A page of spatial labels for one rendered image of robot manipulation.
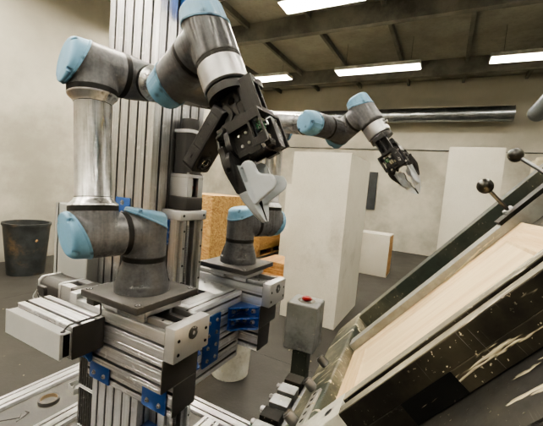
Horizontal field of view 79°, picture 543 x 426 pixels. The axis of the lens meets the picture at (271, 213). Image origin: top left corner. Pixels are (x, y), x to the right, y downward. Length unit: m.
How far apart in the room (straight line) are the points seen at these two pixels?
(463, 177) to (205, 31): 4.29
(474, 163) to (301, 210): 2.27
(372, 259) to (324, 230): 2.77
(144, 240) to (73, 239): 0.17
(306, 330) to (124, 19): 1.28
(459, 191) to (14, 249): 5.45
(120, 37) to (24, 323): 0.95
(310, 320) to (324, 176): 2.23
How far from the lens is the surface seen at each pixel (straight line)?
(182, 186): 1.18
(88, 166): 0.91
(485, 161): 4.70
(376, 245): 5.97
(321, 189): 3.34
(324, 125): 1.07
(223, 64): 0.53
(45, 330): 1.07
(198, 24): 0.58
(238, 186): 0.48
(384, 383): 0.56
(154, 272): 0.97
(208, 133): 0.53
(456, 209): 4.66
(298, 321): 1.31
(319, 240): 3.37
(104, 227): 0.89
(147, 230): 0.94
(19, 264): 5.10
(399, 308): 1.03
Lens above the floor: 1.36
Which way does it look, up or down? 4 degrees down
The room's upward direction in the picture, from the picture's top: 5 degrees clockwise
